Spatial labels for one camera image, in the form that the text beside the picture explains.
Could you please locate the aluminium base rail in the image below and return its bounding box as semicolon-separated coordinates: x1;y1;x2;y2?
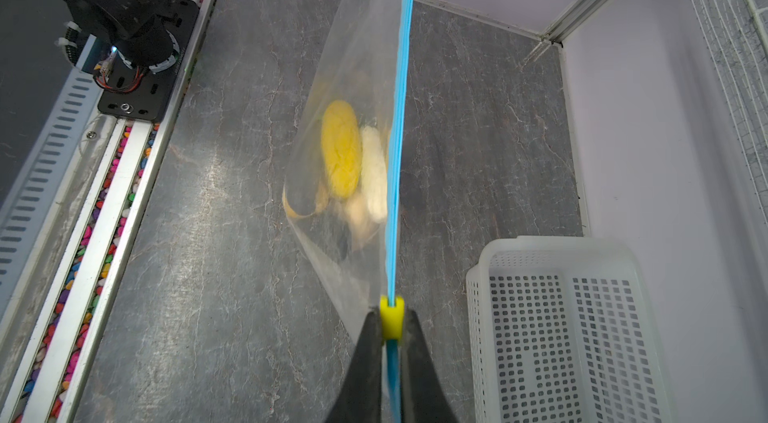
1;0;215;422

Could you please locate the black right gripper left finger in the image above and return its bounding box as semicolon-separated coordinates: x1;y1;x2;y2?
325;309;383;423

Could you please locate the yellow toy lemon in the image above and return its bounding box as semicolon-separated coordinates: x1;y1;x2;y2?
282;180;330;220

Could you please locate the white wire wall rack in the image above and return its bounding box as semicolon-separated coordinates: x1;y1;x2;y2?
690;0;767;220

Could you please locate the white perforated plastic basket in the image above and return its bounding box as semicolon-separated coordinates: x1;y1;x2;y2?
466;236;676;422

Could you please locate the white toy cucumber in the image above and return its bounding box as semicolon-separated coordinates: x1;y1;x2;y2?
360;126;388;223

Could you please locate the beige toy potato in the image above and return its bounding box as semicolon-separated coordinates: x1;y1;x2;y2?
342;191;379;250

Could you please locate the clear zip top bag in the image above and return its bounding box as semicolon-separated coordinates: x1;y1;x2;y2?
282;0;414;422

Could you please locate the yellow toy corn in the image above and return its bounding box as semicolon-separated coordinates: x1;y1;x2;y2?
321;100;362;201

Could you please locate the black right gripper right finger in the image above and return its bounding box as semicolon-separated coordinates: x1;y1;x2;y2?
400;309;458;423

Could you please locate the yellow zipper slider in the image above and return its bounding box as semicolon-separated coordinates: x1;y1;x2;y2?
379;296;405;342

